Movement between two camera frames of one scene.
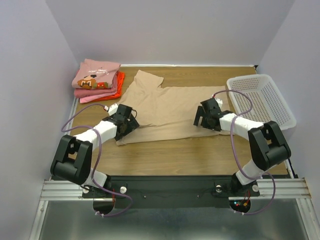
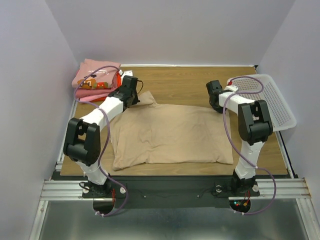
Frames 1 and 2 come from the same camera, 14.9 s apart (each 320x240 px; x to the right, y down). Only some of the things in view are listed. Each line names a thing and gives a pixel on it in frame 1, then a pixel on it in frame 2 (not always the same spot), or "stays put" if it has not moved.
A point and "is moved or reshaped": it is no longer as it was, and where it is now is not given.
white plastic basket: (268, 104) stays put
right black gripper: (200, 117) to (215, 102)
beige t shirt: (164, 112) is moved or reshaped
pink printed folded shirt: (93, 74) stays put
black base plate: (173, 191) stays put
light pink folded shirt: (85, 100) stays put
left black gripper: (131, 126) to (136, 99)
